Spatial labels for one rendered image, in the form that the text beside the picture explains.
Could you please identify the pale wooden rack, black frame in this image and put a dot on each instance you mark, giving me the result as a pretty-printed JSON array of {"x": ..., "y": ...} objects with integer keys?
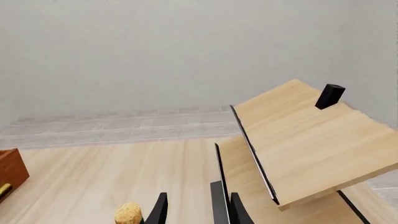
[{"x": 304, "y": 144}]

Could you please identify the red-brown wooden cabinet drawer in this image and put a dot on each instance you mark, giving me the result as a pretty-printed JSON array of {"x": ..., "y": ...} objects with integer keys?
[{"x": 19, "y": 185}]

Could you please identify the red-brown wooden cabinet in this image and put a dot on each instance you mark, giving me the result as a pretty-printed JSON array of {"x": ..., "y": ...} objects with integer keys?
[{"x": 12, "y": 165}]

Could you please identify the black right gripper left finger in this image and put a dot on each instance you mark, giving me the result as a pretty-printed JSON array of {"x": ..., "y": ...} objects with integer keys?
[{"x": 159, "y": 213}]

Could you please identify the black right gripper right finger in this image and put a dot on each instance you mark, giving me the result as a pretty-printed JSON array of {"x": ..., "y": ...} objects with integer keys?
[{"x": 240, "y": 214}]

